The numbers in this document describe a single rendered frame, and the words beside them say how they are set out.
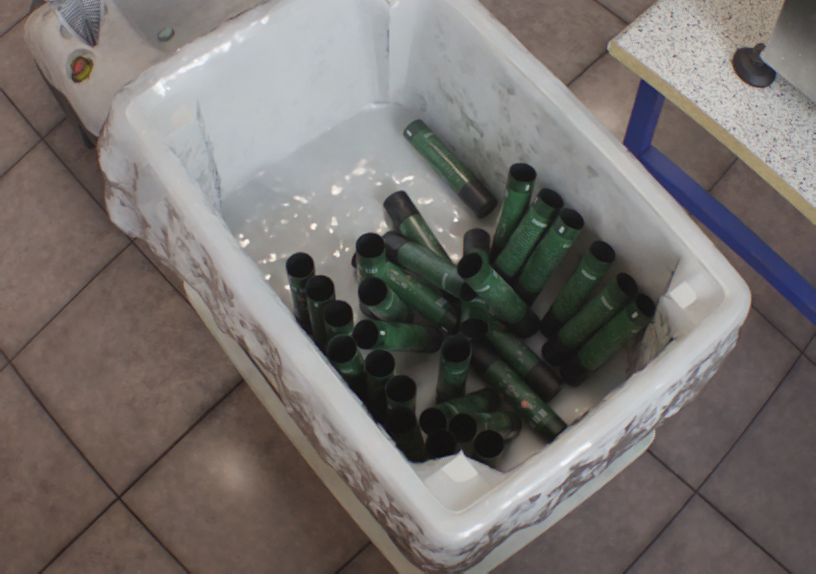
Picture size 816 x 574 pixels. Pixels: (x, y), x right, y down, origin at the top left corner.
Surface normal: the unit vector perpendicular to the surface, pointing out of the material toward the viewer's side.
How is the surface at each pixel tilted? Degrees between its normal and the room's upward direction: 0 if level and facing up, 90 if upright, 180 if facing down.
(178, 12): 0
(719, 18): 0
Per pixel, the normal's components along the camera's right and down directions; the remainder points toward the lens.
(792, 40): -0.69, 0.64
